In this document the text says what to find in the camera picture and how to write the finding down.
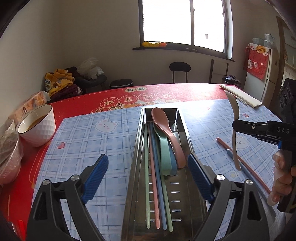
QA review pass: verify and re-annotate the white spoon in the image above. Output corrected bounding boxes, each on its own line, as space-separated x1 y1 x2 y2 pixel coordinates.
225 90 242 171

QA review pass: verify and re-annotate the green chopstick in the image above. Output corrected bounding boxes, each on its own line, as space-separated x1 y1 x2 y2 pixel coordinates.
154 138 174 233
144 124 151 229

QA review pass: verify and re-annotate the green spoon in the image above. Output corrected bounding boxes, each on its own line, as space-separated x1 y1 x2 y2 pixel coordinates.
153 123 171 176

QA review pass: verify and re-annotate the pink spoon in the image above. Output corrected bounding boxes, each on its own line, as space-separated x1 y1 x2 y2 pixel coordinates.
152 108 186 169

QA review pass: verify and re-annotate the right hand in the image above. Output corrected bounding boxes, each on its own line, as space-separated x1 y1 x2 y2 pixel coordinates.
267 150 295 206

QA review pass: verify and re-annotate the red table mat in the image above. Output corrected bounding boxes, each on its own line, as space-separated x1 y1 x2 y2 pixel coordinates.
1 83 227 231

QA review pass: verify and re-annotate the white refrigerator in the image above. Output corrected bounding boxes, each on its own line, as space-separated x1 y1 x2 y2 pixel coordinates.
243 43 280 108

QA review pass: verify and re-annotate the long pink chopstick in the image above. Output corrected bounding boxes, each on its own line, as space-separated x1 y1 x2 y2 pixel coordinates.
216 137 271 194

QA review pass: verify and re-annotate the silver pen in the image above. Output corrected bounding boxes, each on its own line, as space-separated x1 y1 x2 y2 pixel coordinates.
232 94 248 106

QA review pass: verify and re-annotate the black rice cooker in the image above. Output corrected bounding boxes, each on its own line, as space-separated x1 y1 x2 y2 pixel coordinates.
222 75 241 88

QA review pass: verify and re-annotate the plastic wrapped bowl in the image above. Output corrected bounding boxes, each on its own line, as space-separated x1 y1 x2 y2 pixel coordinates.
0 119 23 186

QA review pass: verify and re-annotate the red cloth on fridge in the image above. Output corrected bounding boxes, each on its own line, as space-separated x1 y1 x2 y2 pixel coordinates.
243 43 270 80

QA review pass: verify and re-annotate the stainless steel utensil tray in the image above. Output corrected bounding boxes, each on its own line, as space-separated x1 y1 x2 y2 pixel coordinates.
121 108 206 240

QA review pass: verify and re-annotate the blue plaid placemat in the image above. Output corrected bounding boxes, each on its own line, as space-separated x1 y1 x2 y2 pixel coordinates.
33 99 286 240

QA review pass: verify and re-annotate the white dimpled bowl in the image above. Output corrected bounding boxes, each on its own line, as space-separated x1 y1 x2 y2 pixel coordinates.
17 104 56 147

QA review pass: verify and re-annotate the blue spoon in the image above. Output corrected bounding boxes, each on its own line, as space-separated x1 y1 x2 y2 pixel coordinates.
168 141 178 176

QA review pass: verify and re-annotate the black round stool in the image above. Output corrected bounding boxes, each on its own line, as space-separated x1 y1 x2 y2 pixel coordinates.
169 61 191 83

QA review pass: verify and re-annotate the tissue pack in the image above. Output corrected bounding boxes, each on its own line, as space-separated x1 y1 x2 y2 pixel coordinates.
8 90 51 125

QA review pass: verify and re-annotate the window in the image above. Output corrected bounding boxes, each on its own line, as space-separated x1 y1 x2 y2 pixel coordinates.
138 0 233 59

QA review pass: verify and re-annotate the pile of clothes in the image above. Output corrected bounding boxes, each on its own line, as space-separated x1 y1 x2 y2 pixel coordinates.
45 69 82 101

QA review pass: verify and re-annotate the white plastic bag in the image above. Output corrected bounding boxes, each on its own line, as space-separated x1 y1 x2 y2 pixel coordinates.
77 57 104 79

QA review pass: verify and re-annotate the yellow cloth on sill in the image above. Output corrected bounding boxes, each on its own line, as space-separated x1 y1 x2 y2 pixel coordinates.
142 41 167 48

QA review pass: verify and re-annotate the dark wooden chair frame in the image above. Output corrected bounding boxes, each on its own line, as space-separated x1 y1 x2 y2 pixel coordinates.
208 59 229 84

